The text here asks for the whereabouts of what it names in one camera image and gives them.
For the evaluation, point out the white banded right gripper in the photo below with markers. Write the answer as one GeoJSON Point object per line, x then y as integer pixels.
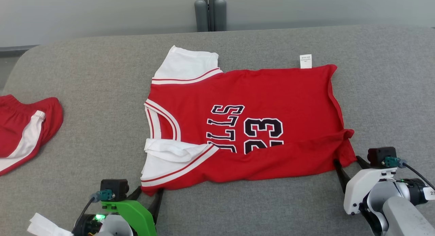
{"type": "Point", "coordinates": [357, 191]}

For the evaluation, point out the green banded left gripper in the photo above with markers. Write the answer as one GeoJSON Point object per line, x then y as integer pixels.
{"type": "Point", "coordinates": [139, 219]}

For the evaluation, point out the red Bulls 23 jersey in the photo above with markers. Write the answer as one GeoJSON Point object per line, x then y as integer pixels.
{"type": "Point", "coordinates": [258, 89]}

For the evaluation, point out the red shorts with white stripe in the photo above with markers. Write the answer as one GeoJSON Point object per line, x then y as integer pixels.
{"type": "Point", "coordinates": [17, 127]}

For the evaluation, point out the white paper piece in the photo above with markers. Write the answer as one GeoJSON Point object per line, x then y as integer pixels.
{"type": "Point", "coordinates": [47, 225]}

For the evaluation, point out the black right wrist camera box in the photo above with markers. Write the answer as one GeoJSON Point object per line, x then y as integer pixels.
{"type": "Point", "coordinates": [380, 156]}

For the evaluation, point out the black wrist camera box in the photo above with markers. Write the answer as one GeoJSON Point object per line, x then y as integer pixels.
{"type": "Point", "coordinates": [380, 156]}
{"type": "Point", "coordinates": [114, 186]}

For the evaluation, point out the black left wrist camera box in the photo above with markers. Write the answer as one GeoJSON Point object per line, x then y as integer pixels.
{"type": "Point", "coordinates": [114, 186]}

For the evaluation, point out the grey partition post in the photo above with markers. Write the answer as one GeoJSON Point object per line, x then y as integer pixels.
{"type": "Point", "coordinates": [210, 11]}

